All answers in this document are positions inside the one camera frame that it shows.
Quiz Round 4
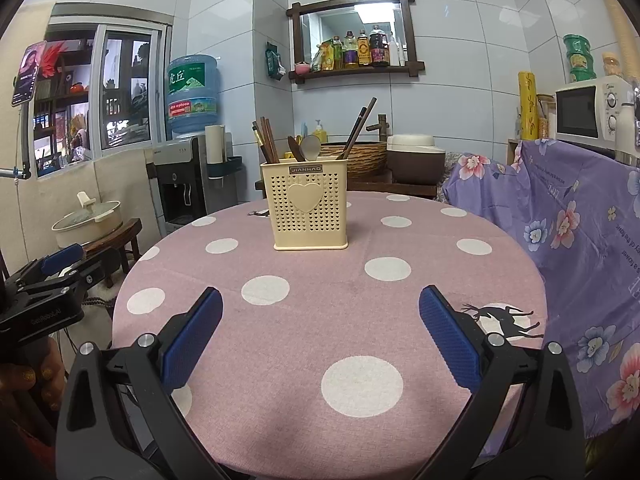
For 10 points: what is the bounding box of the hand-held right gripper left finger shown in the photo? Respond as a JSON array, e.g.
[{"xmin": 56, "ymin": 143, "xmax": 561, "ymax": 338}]
[{"xmin": 55, "ymin": 287, "xmax": 236, "ymax": 480}]

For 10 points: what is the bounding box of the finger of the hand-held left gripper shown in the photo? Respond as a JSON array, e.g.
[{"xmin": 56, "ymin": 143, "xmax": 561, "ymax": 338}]
[
  {"xmin": 17, "ymin": 247, "xmax": 122, "ymax": 306},
  {"xmin": 7, "ymin": 243, "xmax": 86, "ymax": 288}
]

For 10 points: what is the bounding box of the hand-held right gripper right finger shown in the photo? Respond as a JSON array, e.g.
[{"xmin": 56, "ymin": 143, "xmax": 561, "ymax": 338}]
[{"xmin": 419, "ymin": 285, "xmax": 586, "ymax": 480}]

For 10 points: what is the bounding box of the cream plastic utensil holder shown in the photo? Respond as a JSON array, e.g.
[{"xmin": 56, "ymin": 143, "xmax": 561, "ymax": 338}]
[{"xmin": 260, "ymin": 157, "xmax": 349, "ymax": 252}]

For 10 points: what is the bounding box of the dark chopstick with gold band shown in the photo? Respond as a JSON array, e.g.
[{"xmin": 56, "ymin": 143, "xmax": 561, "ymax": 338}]
[
  {"xmin": 251, "ymin": 121, "xmax": 268, "ymax": 163},
  {"xmin": 342, "ymin": 106, "xmax": 368, "ymax": 161}
]

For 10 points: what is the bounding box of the small dark wooden stool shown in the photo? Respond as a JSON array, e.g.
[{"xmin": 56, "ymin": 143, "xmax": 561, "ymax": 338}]
[{"xmin": 82, "ymin": 218, "xmax": 143, "ymax": 276}]

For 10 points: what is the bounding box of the cream pot with lid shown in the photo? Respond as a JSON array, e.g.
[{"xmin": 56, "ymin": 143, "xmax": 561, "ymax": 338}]
[{"xmin": 52, "ymin": 191, "xmax": 123, "ymax": 248}]

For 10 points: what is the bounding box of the beige cloth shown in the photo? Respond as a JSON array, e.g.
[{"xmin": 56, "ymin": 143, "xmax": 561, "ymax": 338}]
[{"xmin": 17, "ymin": 150, "xmax": 166, "ymax": 261}]

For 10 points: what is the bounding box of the phone stand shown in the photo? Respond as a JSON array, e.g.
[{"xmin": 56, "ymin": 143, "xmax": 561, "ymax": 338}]
[{"xmin": 0, "ymin": 105, "xmax": 33, "ymax": 181}]

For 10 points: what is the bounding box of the grey water dispenser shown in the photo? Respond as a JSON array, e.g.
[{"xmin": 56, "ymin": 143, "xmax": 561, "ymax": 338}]
[{"xmin": 152, "ymin": 135, "xmax": 236, "ymax": 233}]

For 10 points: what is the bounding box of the pink polka dot tablecloth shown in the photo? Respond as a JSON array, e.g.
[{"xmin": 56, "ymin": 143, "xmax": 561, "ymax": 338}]
[{"xmin": 112, "ymin": 191, "xmax": 548, "ymax": 480}]

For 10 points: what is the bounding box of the purple floral cloth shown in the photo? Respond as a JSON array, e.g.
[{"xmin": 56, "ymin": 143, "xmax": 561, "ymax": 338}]
[{"xmin": 440, "ymin": 139, "xmax": 640, "ymax": 441}]

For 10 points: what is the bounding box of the blue roll holder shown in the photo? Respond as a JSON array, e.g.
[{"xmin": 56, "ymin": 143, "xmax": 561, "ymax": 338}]
[{"xmin": 207, "ymin": 156, "xmax": 243, "ymax": 181}]

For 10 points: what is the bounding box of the sliding window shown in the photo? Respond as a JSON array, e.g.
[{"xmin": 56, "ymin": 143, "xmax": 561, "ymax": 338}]
[{"xmin": 30, "ymin": 2, "xmax": 173, "ymax": 166}]

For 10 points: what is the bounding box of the brown and white rice cooker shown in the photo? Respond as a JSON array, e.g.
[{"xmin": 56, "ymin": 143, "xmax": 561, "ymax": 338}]
[{"xmin": 386, "ymin": 133, "xmax": 447, "ymax": 186}]

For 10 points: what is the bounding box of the smartphone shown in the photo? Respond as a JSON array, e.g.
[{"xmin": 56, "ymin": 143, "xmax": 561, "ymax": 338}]
[{"xmin": 12, "ymin": 42, "xmax": 47, "ymax": 107}]

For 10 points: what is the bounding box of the woven basket wash basin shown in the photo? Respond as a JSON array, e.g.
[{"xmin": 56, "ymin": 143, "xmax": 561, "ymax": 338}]
[{"xmin": 320, "ymin": 142, "xmax": 388, "ymax": 178}]

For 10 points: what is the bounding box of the blue water jug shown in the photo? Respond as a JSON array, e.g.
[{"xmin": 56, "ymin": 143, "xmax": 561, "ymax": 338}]
[{"xmin": 166, "ymin": 55, "xmax": 221, "ymax": 136}]

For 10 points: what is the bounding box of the bamboo style faucet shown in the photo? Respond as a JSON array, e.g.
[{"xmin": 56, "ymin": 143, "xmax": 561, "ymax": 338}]
[{"xmin": 366, "ymin": 115, "xmax": 390, "ymax": 142}]

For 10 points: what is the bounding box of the yellow roll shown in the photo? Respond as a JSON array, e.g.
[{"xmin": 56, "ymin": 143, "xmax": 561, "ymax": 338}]
[{"xmin": 517, "ymin": 71, "xmax": 538, "ymax": 141}]

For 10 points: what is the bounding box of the white microwave oven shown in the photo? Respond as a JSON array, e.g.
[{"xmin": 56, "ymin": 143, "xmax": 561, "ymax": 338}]
[{"xmin": 554, "ymin": 77, "xmax": 636, "ymax": 151}]

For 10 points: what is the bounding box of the green hanging packet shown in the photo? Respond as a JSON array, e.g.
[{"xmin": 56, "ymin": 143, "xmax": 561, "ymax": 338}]
[{"xmin": 265, "ymin": 42, "xmax": 286, "ymax": 81}]

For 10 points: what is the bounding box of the large dark soy sauce bottle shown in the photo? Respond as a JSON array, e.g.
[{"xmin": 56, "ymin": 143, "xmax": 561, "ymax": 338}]
[{"xmin": 370, "ymin": 25, "xmax": 390, "ymax": 67}]

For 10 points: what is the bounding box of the stack of green cups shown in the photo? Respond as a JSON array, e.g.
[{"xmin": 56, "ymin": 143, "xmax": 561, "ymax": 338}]
[{"xmin": 563, "ymin": 34, "xmax": 593, "ymax": 83}]

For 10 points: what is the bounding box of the dark wooden mirror shelf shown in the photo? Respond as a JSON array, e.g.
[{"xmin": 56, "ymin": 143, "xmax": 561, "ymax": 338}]
[{"xmin": 286, "ymin": 0, "xmax": 426, "ymax": 85}]

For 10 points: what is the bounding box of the cream corrugated pipe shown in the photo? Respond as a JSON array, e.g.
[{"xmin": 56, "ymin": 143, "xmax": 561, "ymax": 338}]
[{"xmin": 592, "ymin": 0, "xmax": 640, "ymax": 61}]

